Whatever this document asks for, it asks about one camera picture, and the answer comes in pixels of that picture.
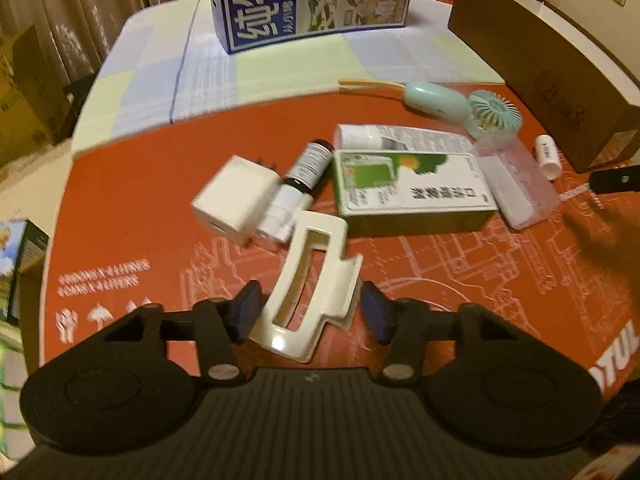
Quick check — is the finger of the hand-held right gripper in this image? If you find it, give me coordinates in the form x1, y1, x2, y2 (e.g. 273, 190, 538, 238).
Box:
590, 164, 640, 194

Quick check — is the cream plastic clip holder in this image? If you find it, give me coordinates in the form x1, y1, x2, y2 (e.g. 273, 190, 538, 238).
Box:
248, 210, 363, 363

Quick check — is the brown spray bottle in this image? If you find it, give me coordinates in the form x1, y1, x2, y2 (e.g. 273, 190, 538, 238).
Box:
255, 141, 335, 251

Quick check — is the beige curtain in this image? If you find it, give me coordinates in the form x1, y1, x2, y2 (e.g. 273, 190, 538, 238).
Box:
0, 0, 211, 86

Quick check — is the plain cardboard box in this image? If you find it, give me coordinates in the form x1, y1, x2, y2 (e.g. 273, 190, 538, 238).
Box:
0, 25, 76, 166

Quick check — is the small white bottle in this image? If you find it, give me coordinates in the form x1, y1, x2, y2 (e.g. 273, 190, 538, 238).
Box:
534, 135, 562, 181

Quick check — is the pastel checkered tablecloth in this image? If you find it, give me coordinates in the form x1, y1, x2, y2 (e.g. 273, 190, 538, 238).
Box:
70, 0, 506, 158

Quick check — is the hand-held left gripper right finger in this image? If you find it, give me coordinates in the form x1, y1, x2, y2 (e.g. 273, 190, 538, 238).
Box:
360, 280, 532, 386

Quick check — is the white charger adapter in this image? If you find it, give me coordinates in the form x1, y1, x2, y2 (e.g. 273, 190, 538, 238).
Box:
191, 155, 278, 247

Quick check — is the green medicine box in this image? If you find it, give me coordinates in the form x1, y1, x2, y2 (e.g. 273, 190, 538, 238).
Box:
334, 149, 498, 237

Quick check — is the clear plastic case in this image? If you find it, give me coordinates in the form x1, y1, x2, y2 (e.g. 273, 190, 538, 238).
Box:
472, 137, 561, 231

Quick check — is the colourful printed box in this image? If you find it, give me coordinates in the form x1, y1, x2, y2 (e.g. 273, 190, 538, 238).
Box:
0, 219, 51, 321

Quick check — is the mint handheld fan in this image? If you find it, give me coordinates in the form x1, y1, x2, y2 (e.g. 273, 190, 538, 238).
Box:
404, 80, 523, 140

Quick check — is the white labelled tube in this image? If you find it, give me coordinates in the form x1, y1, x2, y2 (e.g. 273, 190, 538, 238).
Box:
334, 123, 476, 153

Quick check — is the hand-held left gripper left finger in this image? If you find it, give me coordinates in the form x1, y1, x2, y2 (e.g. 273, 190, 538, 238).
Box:
102, 280, 263, 386

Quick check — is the blue milk carton box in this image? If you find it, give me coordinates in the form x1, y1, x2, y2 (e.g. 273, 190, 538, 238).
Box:
207, 0, 416, 55

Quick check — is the brown cardboard box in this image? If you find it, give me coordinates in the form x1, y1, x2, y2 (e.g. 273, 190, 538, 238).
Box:
446, 0, 640, 173

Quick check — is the red printed mat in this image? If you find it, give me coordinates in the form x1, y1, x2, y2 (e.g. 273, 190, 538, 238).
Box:
40, 82, 640, 401

